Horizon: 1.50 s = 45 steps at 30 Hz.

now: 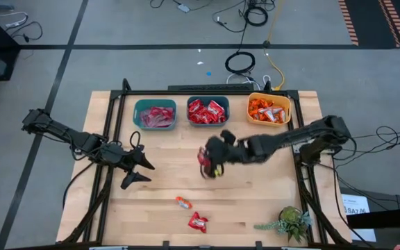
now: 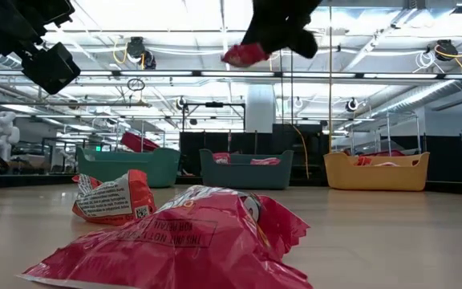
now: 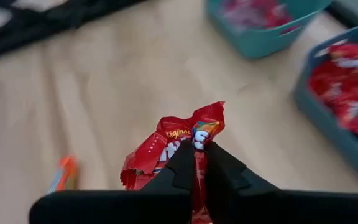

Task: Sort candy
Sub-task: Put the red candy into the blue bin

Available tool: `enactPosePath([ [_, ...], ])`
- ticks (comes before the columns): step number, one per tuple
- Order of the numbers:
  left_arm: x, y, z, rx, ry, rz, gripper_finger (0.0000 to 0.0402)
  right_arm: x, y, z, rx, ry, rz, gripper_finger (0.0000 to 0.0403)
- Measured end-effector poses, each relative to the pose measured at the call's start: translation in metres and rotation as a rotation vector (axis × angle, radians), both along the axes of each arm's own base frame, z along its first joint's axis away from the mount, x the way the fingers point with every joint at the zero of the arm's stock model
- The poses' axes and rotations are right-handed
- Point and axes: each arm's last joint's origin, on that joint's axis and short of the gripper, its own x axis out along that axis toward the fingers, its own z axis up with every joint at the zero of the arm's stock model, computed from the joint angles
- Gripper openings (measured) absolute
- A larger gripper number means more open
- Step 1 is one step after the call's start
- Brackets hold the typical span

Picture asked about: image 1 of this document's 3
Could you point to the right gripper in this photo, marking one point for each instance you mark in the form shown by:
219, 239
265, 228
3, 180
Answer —
227, 152

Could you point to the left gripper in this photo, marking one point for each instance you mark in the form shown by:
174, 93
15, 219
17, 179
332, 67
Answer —
120, 156

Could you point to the red Skittles candy bag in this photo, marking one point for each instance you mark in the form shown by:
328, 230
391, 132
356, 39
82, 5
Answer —
194, 106
203, 159
198, 222
204, 117
221, 118
215, 107
193, 118

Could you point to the pink translucent candy wrapper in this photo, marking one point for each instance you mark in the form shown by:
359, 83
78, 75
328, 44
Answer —
167, 120
148, 118

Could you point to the long red candy wrapper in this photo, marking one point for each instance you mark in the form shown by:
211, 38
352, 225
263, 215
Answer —
160, 111

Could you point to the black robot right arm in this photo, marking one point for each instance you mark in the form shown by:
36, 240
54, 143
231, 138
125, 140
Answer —
300, 137

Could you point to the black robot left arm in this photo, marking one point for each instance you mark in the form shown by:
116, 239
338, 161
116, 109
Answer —
64, 135

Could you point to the blue plastic bin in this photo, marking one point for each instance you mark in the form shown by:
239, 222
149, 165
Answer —
207, 99

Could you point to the teal green plastic bin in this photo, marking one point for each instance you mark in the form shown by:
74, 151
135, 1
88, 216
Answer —
155, 103

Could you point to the black bar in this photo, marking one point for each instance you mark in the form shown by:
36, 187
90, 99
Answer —
210, 87

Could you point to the yellow plastic bin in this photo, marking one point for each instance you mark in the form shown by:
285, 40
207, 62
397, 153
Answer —
269, 95

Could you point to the potted succulent plant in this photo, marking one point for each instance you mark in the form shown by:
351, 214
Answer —
292, 222

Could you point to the grey power adapter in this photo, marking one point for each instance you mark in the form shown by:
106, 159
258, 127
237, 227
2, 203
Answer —
183, 8

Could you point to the white paper sheet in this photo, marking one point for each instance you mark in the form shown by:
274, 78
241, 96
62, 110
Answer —
356, 212

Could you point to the black cart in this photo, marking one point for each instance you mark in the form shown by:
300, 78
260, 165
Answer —
387, 218

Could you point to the black orange-striped floor mat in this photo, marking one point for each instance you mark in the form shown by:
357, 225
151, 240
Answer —
370, 21

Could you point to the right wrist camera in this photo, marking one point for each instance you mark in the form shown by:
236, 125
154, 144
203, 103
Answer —
228, 137

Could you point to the black aluminium rig frame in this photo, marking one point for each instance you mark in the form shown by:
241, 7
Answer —
203, 92

